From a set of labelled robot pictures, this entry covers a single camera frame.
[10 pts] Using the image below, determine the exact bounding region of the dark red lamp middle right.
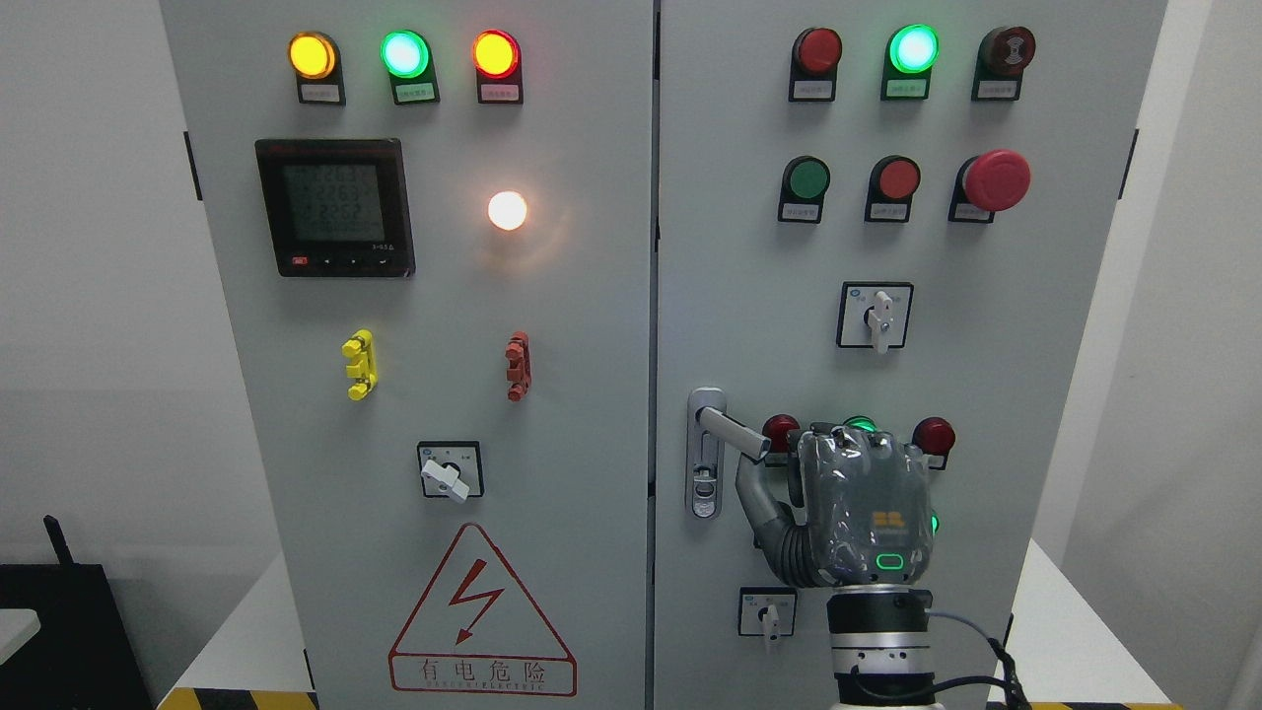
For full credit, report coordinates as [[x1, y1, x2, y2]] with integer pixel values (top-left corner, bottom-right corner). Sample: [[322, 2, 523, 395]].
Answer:
[[912, 415, 957, 470]]

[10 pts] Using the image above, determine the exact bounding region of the dark red lamp top right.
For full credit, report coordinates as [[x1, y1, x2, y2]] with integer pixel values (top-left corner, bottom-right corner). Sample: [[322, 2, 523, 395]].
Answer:
[[787, 26, 843, 103]]

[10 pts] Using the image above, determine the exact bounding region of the upper right white selector switch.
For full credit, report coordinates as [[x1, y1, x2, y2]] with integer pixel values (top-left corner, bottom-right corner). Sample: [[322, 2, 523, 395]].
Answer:
[[835, 280, 914, 354]]

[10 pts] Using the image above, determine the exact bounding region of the green indicator lamp top left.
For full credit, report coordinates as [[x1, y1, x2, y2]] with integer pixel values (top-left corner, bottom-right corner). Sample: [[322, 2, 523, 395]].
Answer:
[[380, 29, 439, 107]]

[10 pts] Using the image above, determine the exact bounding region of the dark red lamp middle left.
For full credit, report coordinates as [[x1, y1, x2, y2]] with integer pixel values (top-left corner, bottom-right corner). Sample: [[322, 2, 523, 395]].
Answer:
[[761, 414, 801, 467]]

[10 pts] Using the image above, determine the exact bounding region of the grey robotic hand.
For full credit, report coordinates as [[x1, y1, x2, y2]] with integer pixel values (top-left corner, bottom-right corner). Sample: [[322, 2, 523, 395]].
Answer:
[[736, 426, 934, 588]]

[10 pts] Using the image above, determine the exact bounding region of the grey cabinet door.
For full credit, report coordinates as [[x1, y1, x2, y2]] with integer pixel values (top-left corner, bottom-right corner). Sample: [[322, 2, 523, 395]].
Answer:
[[162, 1, 655, 709], [652, 1, 1166, 709]]

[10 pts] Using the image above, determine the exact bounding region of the left grey cabinet door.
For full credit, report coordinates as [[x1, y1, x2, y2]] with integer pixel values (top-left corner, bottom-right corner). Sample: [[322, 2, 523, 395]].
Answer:
[[162, 1, 655, 709]]

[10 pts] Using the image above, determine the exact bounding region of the left white rotary selector switch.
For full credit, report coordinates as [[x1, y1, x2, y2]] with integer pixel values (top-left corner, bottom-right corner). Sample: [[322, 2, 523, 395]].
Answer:
[[416, 441, 485, 503]]

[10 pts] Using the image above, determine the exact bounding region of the white lit indicator lamp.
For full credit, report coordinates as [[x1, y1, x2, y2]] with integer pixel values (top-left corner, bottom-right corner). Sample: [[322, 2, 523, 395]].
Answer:
[[487, 190, 528, 231]]

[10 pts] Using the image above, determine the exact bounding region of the red push button upper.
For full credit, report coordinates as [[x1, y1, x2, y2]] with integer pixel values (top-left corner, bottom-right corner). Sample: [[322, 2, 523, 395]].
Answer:
[[864, 156, 921, 222]]

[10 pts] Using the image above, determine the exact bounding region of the red electrical warning triangle sticker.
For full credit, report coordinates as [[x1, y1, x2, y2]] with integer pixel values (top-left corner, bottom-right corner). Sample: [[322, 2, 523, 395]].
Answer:
[[387, 523, 578, 697]]

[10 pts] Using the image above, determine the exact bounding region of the silver door handle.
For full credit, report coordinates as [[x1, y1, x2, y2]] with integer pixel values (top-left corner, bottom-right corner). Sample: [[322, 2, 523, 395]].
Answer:
[[685, 388, 771, 520]]

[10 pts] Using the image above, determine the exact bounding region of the black digital power meter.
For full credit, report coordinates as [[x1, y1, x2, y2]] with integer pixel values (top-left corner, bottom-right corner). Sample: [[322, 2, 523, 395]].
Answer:
[[255, 137, 415, 277]]

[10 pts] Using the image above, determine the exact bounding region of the yellow indicator lamp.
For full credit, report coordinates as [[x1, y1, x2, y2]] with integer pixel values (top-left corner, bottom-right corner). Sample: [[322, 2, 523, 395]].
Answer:
[[288, 32, 345, 107]]

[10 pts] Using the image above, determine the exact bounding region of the green lit lamp middle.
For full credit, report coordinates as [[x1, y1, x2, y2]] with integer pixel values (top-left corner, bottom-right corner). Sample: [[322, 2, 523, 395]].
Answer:
[[843, 415, 880, 433]]

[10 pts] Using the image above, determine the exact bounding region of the black equipment at left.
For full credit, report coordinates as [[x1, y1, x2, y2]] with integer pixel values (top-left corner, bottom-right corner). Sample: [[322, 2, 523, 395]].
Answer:
[[1, 515, 154, 709]]

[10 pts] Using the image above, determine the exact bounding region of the green lamp top right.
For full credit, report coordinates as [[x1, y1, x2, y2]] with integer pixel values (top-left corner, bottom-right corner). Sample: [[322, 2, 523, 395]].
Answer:
[[880, 24, 941, 101]]

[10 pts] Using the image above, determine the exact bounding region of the dark red buzzer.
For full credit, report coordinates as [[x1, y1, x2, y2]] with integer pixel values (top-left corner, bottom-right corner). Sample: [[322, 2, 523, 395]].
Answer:
[[972, 26, 1036, 101]]

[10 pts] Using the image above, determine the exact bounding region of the green push button upper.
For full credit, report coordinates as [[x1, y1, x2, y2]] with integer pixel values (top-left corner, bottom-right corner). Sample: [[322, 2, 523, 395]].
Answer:
[[777, 156, 830, 224]]

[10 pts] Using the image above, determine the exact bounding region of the dark red lamp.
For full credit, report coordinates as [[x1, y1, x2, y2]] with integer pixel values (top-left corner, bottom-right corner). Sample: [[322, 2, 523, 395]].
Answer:
[[787, 26, 843, 103], [912, 415, 957, 470], [761, 414, 801, 467]]

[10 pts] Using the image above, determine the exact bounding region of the lower white selector switch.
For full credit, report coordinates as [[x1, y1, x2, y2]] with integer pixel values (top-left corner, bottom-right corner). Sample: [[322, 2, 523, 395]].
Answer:
[[737, 586, 798, 644]]

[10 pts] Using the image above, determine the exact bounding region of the red lit indicator lamp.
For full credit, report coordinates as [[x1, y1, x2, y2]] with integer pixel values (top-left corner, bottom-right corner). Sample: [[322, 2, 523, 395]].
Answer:
[[469, 29, 524, 105]]

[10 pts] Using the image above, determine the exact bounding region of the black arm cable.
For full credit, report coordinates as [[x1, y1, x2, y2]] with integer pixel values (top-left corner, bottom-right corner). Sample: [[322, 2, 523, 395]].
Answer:
[[838, 609, 1032, 710]]

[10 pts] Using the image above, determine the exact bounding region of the right grey cabinet door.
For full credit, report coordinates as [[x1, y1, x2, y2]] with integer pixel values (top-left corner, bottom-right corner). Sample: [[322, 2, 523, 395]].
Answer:
[[652, 1, 1166, 709]]

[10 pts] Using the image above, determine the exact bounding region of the red mushroom emergency stop button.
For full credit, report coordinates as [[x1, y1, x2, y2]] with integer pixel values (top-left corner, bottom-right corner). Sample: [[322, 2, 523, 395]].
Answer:
[[947, 149, 1031, 224]]

